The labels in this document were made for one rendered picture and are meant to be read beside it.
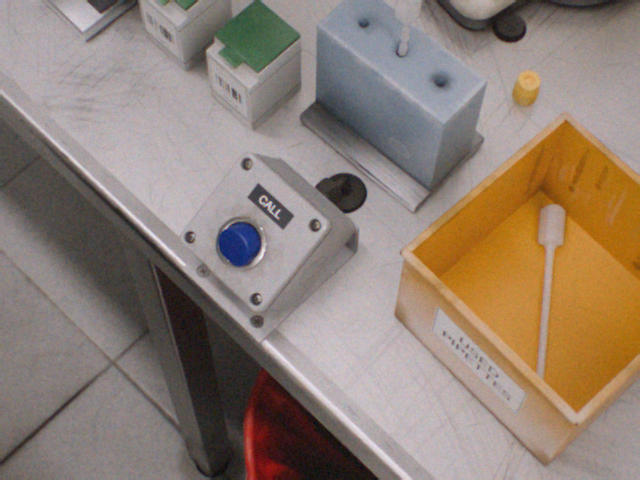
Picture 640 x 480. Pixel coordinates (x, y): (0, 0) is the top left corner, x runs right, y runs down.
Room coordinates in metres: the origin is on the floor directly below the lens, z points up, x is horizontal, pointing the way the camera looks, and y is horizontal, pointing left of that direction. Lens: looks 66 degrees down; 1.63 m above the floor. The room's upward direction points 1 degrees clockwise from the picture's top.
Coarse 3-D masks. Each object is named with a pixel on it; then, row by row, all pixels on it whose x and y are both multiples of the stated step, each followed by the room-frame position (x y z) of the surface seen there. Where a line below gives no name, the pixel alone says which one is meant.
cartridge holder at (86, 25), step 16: (48, 0) 0.51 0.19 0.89; (64, 0) 0.51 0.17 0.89; (80, 0) 0.51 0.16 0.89; (96, 0) 0.50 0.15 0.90; (112, 0) 0.50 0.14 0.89; (128, 0) 0.51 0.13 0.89; (64, 16) 0.49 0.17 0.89; (80, 16) 0.49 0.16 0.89; (96, 16) 0.49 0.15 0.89; (112, 16) 0.50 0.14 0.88; (80, 32) 0.48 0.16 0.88; (96, 32) 0.49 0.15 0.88
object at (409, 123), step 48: (336, 48) 0.42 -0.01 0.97; (384, 48) 0.42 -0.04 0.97; (432, 48) 0.42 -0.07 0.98; (336, 96) 0.42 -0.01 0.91; (384, 96) 0.40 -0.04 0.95; (432, 96) 0.39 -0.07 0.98; (480, 96) 0.39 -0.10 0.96; (336, 144) 0.40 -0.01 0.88; (384, 144) 0.39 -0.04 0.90; (432, 144) 0.37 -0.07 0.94; (480, 144) 0.41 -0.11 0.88; (432, 192) 0.37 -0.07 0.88
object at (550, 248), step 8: (552, 248) 0.33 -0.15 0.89; (552, 256) 0.32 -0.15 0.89; (552, 264) 0.32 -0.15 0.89; (552, 272) 0.31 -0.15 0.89; (544, 280) 0.31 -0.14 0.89; (544, 288) 0.30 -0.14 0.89; (544, 296) 0.30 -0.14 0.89; (544, 304) 0.29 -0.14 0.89; (544, 312) 0.29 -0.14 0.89; (544, 320) 0.28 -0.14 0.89; (544, 328) 0.28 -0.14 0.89; (544, 336) 0.27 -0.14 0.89; (544, 344) 0.26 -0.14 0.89; (544, 352) 0.26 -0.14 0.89; (544, 360) 0.26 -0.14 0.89; (544, 368) 0.25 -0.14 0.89; (544, 376) 0.25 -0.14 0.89
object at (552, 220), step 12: (552, 204) 0.36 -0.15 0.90; (540, 216) 0.35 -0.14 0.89; (552, 216) 0.35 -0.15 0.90; (564, 216) 0.35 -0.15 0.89; (540, 228) 0.34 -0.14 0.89; (552, 228) 0.34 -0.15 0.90; (564, 228) 0.34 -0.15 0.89; (540, 240) 0.33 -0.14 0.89; (552, 240) 0.33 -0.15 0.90; (564, 240) 0.33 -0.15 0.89
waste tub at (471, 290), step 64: (576, 128) 0.37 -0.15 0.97; (512, 192) 0.35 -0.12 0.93; (576, 192) 0.35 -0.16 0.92; (448, 256) 0.31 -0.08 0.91; (512, 256) 0.33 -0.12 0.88; (576, 256) 0.33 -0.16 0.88; (448, 320) 0.26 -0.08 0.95; (512, 320) 0.28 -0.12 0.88; (576, 320) 0.28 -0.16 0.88; (512, 384) 0.22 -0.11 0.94; (576, 384) 0.24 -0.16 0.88
